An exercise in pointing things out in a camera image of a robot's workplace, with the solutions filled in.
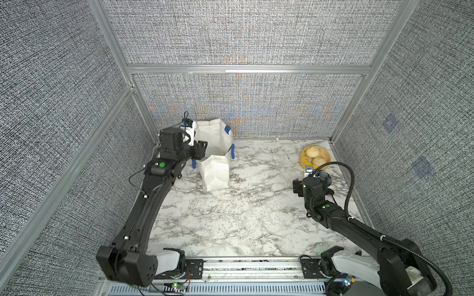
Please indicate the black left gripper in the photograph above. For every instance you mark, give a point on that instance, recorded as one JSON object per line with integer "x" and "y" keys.
{"x": 199, "y": 150}

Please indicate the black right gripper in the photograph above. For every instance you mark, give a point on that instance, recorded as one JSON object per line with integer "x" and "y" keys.
{"x": 297, "y": 187}

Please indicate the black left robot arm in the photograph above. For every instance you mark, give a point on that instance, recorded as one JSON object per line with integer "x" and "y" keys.
{"x": 125, "y": 259}

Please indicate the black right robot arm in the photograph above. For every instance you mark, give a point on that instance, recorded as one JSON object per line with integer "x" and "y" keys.
{"x": 394, "y": 268}

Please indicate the dark blue patterned bowl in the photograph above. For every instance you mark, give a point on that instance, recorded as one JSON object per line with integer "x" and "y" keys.
{"x": 323, "y": 175}

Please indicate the cream steamed bun near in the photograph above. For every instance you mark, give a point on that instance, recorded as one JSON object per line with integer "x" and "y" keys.
{"x": 318, "y": 161}

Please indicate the cream steamed bun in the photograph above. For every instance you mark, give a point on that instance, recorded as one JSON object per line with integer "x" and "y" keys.
{"x": 312, "y": 152}
{"x": 318, "y": 161}

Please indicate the yellow rimmed wooden steamer basket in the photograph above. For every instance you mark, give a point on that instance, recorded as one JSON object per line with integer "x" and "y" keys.
{"x": 304, "y": 160}

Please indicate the cream steamed bun far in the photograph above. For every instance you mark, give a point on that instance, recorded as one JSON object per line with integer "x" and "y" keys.
{"x": 312, "y": 152}

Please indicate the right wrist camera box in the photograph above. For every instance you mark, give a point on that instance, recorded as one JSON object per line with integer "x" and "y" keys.
{"x": 308, "y": 170}

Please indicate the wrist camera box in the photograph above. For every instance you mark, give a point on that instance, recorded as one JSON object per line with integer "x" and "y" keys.
{"x": 188, "y": 126}
{"x": 308, "y": 170}

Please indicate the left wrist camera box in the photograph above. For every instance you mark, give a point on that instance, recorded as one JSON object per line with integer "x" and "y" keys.
{"x": 188, "y": 126}

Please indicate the white canvas bag blue handles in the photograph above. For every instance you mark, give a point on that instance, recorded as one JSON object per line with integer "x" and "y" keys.
{"x": 215, "y": 166}

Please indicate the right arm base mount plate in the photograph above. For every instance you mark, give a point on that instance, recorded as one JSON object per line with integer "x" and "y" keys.
{"x": 311, "y": 268}

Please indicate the aluminium front rail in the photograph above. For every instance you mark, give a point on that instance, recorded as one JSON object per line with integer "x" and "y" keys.
{"x": 229, "y": 276}

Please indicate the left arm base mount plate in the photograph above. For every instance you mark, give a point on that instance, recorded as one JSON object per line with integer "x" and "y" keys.
{"x": 193, "y": 269}

